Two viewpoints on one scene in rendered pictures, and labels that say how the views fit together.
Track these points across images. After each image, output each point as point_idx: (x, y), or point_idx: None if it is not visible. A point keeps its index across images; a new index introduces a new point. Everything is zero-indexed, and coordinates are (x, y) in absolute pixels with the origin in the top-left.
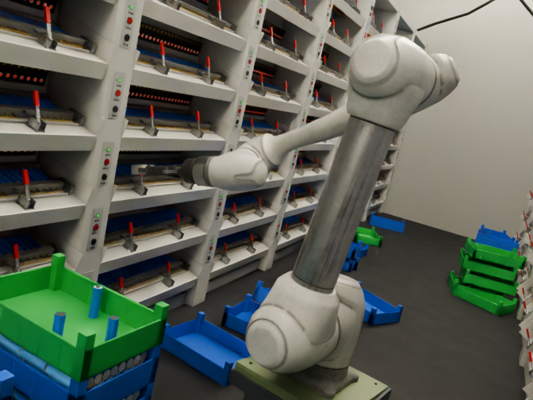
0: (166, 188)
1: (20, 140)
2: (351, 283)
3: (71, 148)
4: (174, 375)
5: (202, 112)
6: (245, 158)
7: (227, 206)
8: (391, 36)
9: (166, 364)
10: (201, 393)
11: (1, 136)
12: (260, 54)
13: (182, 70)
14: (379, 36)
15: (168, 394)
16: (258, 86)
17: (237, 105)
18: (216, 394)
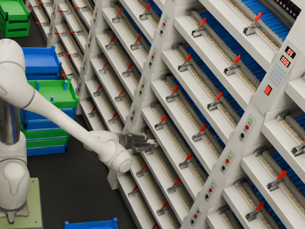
0: (161, 173)
1: (117, 72)
2: (5, 166)
3: (129, 93)
4: (83, 215)
5: None
6: (94, 131)
7: None
8: (5, 40)
9: (94, 217)
10: (64, 216)
11: (114, 66)
12: (247, 171)
13: (196, 121)
14: (9, 39)
15: (71, 203)
16: (269, 221)
17: (210, 183)
18: (59, 221)
